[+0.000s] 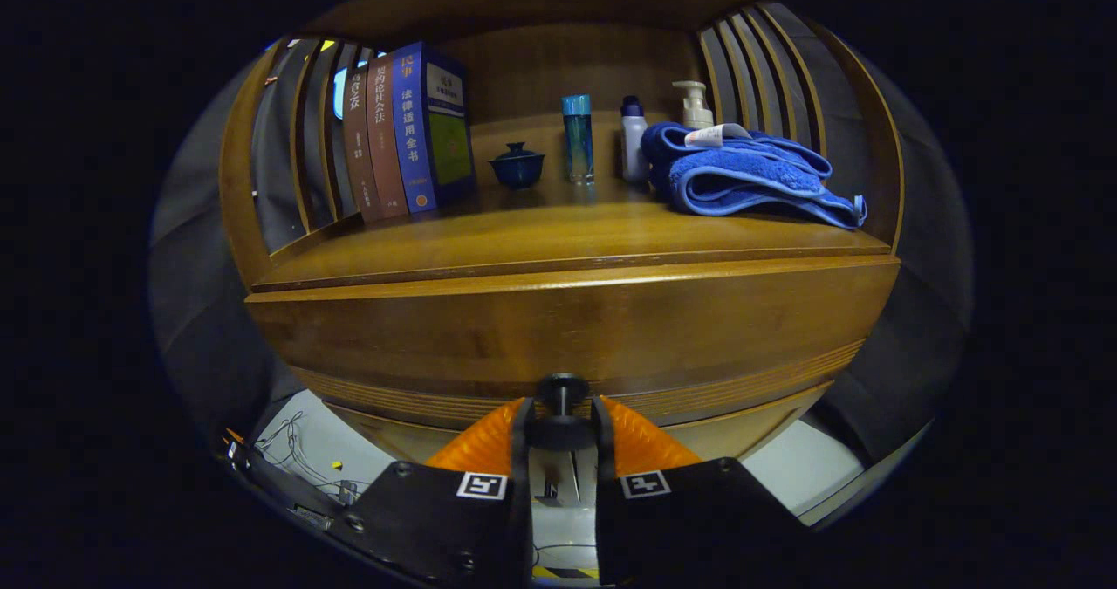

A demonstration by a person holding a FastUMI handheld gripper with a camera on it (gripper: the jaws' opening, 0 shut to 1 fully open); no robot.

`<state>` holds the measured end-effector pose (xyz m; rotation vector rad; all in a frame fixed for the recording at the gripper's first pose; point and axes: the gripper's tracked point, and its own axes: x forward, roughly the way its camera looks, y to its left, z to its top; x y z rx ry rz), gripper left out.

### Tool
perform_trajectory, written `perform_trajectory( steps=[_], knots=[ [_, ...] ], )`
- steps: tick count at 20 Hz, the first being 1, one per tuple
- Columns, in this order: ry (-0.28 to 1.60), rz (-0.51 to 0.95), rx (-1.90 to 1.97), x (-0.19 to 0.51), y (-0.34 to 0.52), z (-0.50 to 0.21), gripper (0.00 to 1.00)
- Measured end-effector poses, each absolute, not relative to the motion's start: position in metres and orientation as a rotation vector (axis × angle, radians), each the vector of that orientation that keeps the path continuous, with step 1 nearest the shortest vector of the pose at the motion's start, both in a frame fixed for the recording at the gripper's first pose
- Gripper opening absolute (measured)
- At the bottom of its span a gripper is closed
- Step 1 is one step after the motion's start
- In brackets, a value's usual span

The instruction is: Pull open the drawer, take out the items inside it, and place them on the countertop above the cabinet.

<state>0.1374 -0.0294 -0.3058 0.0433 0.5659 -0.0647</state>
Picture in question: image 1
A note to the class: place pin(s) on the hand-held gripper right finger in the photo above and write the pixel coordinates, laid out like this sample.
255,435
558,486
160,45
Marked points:
689,519

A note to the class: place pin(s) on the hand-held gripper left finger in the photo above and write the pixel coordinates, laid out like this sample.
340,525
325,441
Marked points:
436,519

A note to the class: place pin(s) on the wooden drawer with black knob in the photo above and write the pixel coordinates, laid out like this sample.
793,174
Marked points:
567,327

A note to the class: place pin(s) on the wooden countertop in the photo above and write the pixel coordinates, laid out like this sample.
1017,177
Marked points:
524,240

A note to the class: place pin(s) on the wooden cabinet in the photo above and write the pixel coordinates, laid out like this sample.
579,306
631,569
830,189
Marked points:
558,65

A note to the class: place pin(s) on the folded blue towel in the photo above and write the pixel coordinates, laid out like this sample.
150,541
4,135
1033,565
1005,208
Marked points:
742,179

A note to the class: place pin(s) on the blue lidded teacup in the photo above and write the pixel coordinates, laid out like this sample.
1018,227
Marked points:
517,170

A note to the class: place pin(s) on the dark brown book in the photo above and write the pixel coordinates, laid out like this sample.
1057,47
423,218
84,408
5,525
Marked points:
356,153

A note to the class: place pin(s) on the small white bottle blue cap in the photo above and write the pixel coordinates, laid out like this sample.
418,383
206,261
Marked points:
634,144

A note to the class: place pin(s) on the reddish brown book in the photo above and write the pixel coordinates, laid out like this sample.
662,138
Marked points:
384,135

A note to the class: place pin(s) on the thick blue book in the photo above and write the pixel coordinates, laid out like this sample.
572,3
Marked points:
414,126

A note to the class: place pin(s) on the tall blue glass bottle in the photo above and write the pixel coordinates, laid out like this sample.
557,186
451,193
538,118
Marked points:
578,140

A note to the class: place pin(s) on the white pump bottle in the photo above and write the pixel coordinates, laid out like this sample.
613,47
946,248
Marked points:
695,109

